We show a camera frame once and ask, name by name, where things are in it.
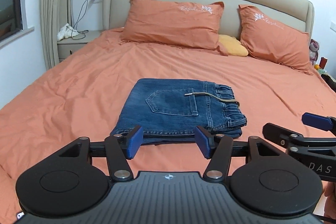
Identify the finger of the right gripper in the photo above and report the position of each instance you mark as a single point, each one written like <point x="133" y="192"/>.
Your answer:
<point x="285" y="137"/>
<point x="319" y="122"/>

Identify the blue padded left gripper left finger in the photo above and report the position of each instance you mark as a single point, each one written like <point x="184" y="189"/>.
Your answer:
<point x="119" y="149"/>

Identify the left orange pillow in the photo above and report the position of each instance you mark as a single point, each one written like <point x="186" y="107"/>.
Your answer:
<point x="185" y="24"/>

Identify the beige nightstand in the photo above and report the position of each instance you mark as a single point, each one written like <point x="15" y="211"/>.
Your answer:
<point x="67" y="47"/>

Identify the beige curtain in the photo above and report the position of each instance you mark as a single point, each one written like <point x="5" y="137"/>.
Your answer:
<point x="54" y="15"/>

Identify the red box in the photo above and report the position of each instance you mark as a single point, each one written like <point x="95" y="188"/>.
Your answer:
<point x="322" y="63"/>

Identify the orange pillow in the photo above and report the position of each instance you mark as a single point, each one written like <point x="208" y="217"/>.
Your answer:
<point x="185" y="24"/>
<point x="271" y="40"/>

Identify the yellow plush cushion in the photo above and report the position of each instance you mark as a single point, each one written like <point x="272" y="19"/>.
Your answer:
<point x="233" y="46"/>

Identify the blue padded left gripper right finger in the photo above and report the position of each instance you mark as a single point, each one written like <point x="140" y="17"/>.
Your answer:
<point x="217" y="148"/>

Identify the right orange pillow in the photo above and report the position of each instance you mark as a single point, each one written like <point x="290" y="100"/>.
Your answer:
<point x="271" y="40"/>

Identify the orange bed sheet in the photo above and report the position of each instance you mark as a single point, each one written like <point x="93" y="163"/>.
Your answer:
<point x="84" y="95"/>

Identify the pink plush toy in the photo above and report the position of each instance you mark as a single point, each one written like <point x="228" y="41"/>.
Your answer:
<point x="313" y="51"/>

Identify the blue denim pants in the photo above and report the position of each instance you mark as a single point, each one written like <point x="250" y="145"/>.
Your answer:
<point x="169" y="110"/>

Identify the white crumpled cloth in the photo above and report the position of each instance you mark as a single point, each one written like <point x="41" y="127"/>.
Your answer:
<point x="66" y="32"/>

